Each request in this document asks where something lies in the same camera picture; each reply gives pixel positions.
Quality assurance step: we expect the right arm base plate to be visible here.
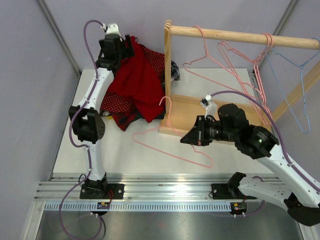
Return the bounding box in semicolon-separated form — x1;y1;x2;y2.
209;183;239;200

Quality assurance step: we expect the aluminium mounting rail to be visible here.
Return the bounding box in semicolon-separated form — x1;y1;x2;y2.
33;172;303;213

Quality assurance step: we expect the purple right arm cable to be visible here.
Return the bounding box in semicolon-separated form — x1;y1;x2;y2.
211;90;320;193

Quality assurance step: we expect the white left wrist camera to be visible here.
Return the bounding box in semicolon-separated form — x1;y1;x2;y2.
100;23;121;36

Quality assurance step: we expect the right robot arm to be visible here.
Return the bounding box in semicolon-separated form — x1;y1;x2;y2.
180;103;320;227

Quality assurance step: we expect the navy white plaid skirt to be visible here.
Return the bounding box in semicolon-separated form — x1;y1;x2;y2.
99;60;181;117

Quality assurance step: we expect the red black plaid skirt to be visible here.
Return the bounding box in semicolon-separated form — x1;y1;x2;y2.
111;109;141;131

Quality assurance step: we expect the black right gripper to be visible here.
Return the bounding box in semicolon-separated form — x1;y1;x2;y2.
181;115;238;146

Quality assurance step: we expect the red polka dot skirt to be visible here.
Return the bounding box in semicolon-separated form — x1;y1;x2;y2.
99;47;166;113

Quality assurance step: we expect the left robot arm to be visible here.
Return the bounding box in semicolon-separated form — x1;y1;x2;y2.
68;33;135;200

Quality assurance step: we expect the plain red skirt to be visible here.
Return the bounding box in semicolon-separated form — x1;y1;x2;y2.
107;36;165;123

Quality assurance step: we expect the wooden clothes rack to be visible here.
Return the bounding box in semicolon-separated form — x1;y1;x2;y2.
158;19;320;150

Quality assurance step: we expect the light blue wire hanger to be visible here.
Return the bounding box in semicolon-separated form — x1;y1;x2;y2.
265;46;320;135

